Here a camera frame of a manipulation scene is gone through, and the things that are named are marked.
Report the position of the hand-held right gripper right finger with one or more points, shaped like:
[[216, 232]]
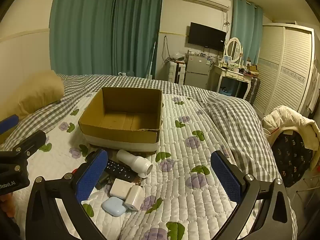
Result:
[[226, 177]]

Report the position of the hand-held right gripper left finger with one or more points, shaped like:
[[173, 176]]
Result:
[[91, 172]]

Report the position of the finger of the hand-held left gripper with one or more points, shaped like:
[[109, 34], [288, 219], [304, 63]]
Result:
[[33, 141], [8, 124]]

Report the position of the black remote control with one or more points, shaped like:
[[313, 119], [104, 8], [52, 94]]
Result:
[[117, 170]]

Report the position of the white square charger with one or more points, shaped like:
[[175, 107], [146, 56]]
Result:
[[120, 187]]

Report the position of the light blue earbuds case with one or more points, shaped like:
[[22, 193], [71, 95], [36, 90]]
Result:
[[112, 206]]

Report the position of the white lint remover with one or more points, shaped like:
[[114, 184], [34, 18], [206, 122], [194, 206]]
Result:
[[132, 162]]

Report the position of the cardboard box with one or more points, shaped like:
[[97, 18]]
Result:
[[120, 133]]

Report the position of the white plug adapter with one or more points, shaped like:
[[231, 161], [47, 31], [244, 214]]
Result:
[[133, 197]]

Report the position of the person's left hand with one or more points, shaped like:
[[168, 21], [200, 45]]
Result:
[[5, 203]]

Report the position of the white floral quilt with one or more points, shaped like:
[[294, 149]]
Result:
[[190, 160]]

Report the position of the tan pillow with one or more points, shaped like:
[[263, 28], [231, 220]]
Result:
[[37, 92]]

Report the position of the dark floral garment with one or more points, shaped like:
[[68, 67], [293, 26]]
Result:
[[292, 157]]

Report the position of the white puffer jacket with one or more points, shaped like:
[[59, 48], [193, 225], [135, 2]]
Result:
[[287, 120]]

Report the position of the dark suitcase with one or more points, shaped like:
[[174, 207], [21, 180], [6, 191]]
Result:
[[253, 88]]

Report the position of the white dressing table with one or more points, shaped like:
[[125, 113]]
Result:
[[232, 74]]

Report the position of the silver small fridge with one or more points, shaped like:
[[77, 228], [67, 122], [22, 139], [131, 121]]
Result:
[[197, 71]]

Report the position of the white suitcase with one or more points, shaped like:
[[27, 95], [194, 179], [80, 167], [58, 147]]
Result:
[[176, 72]]

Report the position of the teal curtain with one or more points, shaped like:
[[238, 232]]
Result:
[[82, 30], [140, 30]]

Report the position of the white louvered wardrobe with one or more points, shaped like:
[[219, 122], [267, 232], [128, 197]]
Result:
[[287, 67]]

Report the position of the hanging white clothes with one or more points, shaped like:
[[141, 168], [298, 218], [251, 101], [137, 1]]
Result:
[[315, 87]]

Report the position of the white standing pole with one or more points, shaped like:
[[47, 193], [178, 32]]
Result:
[[153, 60]]

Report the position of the white oval mirror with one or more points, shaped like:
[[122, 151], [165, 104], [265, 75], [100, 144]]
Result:
[[233, 48]]

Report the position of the light blue curtain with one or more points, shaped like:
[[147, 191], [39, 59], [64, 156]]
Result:
[[246, 30]]

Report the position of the black wall television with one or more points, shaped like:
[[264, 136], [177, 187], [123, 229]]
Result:
[[206, 36]]

